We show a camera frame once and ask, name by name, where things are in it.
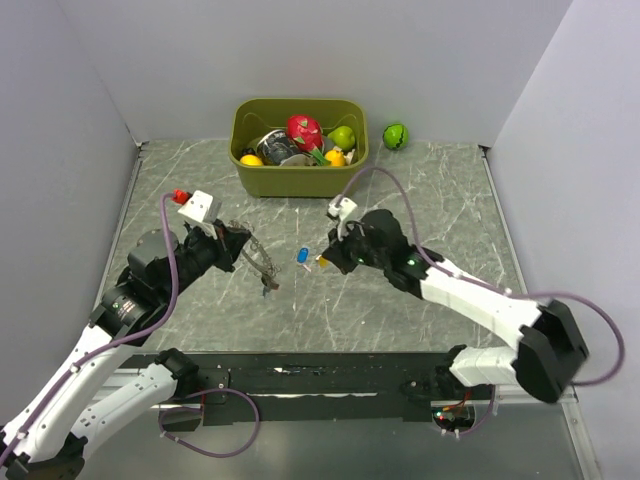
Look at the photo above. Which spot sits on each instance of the green pear toy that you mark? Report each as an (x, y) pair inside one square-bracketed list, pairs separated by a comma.
[(343, 137)]

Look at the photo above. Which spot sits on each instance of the olive green plastic bin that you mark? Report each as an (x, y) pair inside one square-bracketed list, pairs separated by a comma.
[(256, 117)]

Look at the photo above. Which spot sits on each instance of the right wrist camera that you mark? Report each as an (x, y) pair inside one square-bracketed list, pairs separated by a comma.
[(341, 209)]

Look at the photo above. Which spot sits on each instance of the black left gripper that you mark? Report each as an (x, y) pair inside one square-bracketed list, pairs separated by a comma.
[(227, 245)]

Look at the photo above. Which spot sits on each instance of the yellow lemon toy right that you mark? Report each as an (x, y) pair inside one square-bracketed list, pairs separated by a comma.
[(335, 158)]

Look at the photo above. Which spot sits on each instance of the yellow lemon toy left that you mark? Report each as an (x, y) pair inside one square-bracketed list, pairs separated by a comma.
[(251, 160)]

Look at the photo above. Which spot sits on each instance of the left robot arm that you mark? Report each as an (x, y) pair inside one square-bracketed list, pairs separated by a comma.
[(52, 437)]

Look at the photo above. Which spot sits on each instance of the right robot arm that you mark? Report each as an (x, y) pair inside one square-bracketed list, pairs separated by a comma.
[(543, 347)]

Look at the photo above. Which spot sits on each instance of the green watermelon toy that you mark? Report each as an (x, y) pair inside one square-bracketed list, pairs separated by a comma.
[(395, 136)]

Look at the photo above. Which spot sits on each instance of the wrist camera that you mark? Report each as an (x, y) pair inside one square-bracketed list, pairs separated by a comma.
[(341, 209), (200, 208)]

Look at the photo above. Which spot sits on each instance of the blue key tag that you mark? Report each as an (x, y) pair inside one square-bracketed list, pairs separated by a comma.
[(302, 255)]

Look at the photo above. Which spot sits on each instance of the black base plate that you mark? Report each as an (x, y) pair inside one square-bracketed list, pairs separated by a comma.
[(234, 387)]

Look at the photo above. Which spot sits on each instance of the yellow lemon toy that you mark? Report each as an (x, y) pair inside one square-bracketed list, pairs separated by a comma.
[(251, 160), (335, 158)]

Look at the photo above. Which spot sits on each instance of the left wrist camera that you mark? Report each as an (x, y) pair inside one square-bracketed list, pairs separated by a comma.
[(200, 208)]

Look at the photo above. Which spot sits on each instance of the red dragon fruit toy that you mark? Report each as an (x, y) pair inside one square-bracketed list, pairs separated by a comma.
[(305, 132)]

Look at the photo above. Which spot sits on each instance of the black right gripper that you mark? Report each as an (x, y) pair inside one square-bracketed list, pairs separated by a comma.
[(337, 251)]

